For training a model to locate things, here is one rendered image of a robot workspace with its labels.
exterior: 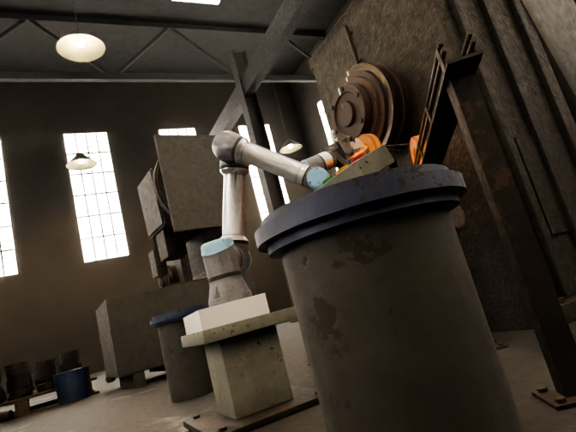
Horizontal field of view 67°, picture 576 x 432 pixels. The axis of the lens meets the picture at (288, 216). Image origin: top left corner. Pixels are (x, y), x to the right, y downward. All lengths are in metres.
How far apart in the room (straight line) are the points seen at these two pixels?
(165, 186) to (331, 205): 3.98
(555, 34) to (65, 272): 10.82
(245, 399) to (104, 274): 10.43
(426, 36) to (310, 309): 1.72
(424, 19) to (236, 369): 1.63
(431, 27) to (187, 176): 3.06
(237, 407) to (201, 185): 3.38
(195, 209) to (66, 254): 7.65
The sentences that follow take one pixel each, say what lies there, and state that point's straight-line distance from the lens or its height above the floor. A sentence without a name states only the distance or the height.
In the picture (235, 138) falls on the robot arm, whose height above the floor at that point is 0.92.
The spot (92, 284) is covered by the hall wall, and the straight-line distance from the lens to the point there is 11.71.
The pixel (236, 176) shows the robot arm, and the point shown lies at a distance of 1.71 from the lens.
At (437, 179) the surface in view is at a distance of 0.57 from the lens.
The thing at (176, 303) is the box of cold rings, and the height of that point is 0.58.
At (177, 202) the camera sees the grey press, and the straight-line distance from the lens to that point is 4.43.
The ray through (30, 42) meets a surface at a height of 7.60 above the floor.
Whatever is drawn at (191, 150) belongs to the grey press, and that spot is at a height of 2.11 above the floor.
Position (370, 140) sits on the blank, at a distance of 1.81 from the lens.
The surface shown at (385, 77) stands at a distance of 2.11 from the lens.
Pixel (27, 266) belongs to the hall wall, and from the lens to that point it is 11.86.
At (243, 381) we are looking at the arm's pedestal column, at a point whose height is 0.12.
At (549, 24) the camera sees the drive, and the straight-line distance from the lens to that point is 2.68.
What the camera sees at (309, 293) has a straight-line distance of 0.59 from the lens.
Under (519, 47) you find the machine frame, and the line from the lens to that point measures 2.42.
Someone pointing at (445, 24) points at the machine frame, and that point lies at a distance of 2.12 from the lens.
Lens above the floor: 0.30
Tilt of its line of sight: 11 degrees up
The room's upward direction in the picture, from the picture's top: 15 degrees counter-clockwise
